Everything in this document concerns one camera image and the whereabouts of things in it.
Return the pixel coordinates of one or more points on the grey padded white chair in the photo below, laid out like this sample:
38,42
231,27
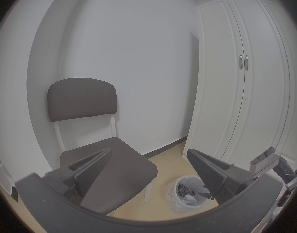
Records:
82,98

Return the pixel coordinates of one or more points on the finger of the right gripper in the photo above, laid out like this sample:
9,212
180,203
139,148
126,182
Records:
205,195

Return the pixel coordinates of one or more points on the black plastic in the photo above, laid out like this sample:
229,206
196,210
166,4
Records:
184,189

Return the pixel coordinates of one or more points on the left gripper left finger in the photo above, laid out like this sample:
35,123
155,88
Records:
90,171

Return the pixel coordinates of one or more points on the white trash bin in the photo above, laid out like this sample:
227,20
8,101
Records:
191,202

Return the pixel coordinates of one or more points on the white wardrobe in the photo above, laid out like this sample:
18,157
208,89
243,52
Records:
223,81

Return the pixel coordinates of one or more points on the clear plastic bag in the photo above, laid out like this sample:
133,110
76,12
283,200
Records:
171,198

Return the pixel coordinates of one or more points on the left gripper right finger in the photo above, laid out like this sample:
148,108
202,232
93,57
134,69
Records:
211,173

